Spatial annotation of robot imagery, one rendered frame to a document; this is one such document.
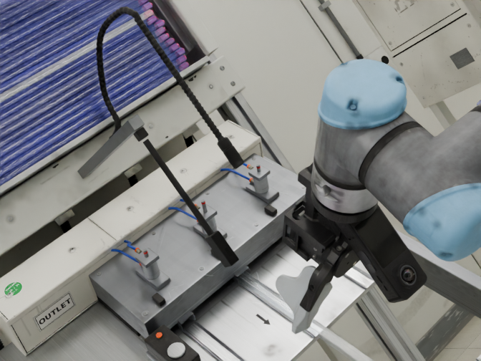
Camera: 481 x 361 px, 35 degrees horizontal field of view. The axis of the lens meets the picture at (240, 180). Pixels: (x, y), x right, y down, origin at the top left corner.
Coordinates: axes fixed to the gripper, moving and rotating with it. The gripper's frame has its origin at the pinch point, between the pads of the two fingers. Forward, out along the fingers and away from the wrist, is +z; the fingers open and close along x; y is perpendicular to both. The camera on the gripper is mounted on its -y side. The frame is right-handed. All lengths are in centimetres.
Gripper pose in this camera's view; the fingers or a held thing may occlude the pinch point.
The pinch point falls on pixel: (340, 299)
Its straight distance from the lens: 95.1
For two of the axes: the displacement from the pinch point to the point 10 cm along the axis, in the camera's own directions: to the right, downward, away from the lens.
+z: -0.1, 6.3, 7.7
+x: -7.1, 5.4, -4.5
